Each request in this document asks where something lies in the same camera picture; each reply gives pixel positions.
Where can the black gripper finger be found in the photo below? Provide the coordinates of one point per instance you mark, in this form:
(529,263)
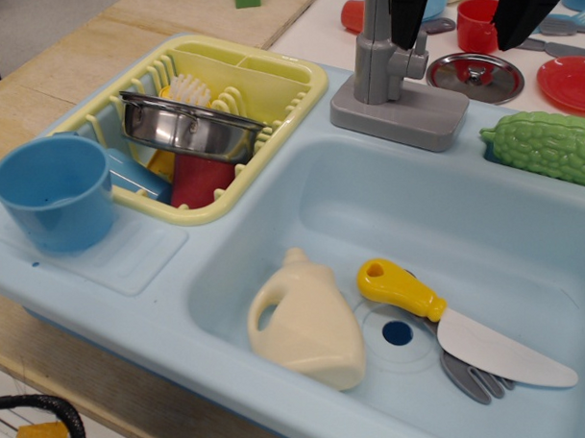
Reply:
(405,20)
(515,20)

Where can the grey toy faucet with lever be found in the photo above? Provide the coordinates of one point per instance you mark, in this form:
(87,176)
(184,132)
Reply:
(384,97)

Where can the grey toy fork on table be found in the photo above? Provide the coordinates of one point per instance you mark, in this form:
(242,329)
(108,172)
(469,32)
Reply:
(560,26)

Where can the red toy cup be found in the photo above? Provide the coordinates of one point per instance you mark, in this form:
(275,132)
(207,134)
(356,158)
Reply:
(476,32)

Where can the small red cup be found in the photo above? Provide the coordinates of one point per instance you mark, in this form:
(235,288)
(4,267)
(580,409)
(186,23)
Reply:
(352,15)

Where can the steel pot lid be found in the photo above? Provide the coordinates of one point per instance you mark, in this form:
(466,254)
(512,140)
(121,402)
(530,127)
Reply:
(480,77)

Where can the red toy plate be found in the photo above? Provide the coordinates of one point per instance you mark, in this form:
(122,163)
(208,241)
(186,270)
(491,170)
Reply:
(562,80)

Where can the green toy bitter gourd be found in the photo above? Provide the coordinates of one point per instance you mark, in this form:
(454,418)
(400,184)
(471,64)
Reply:
(551,145)

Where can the white yellow dish brush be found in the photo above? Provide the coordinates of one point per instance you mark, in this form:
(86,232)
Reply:
(187,89)

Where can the yellow dish rack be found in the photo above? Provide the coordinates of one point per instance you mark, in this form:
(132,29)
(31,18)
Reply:
(275,90)

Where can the stainless steel pot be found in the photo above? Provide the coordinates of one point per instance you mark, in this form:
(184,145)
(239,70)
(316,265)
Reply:
(188,130)

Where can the red cup in rack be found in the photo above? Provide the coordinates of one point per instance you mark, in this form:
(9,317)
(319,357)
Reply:
(196,179)

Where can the light blue toy sink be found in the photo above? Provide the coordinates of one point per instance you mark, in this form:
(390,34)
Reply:
(147,330)

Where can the blue plate in rack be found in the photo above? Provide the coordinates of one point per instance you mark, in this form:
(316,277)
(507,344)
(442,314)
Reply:
(133,176)

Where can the cream toy detergent bottle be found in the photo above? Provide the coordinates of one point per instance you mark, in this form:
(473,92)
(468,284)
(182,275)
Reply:
(299,320)

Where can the blue plastic cup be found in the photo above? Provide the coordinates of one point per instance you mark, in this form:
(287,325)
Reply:
(57,190)

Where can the grey utensil handle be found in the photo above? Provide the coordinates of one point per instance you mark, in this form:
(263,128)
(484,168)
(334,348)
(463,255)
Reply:
(437,26)

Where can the yellow handled toy knife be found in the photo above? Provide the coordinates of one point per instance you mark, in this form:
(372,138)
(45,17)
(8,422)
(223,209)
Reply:
(385,282)

